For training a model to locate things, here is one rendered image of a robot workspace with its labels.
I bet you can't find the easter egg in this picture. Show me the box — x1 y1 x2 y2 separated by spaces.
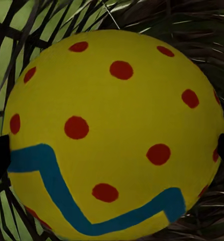
2 30 224 241

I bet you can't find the wicker basket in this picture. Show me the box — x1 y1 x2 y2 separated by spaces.
0 0 224 241

